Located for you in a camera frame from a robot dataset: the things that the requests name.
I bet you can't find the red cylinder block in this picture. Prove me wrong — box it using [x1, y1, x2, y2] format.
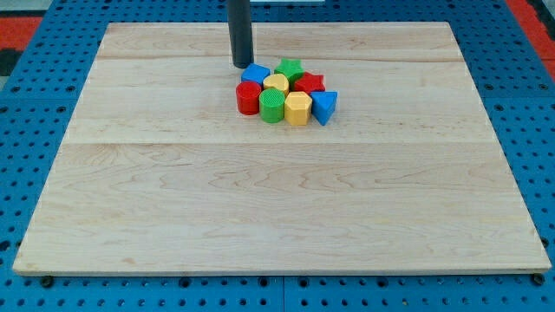
[236, 81, 262, 115]

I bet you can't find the green star block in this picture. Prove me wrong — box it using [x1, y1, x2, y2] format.
[274, 58, 304, 90]

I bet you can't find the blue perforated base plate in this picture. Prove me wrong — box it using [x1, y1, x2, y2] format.
[1, 1, 554, 311]

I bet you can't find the light wooden board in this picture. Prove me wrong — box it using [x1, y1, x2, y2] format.
[13, 22, 551, 276]

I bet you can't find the red star block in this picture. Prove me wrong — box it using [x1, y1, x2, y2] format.
[293, 72, 326, 95]

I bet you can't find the blue triangle block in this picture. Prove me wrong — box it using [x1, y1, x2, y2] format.
[310, 91, 338, 126]

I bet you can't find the green cylinder block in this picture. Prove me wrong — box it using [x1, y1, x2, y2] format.
[259, 88, 285, 123]

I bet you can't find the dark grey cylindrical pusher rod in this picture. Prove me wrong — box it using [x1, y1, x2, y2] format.
[227, 0, 254, 68]

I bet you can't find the blue cube block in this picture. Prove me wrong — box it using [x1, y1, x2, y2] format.
[240, 63, 271, 85]

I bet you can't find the yellow hexagon block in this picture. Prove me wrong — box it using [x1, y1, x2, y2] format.
[284, 91, 312, 126]

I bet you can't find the yellow heart block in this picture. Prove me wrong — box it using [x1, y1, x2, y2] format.
[263, 74, 290, 96]

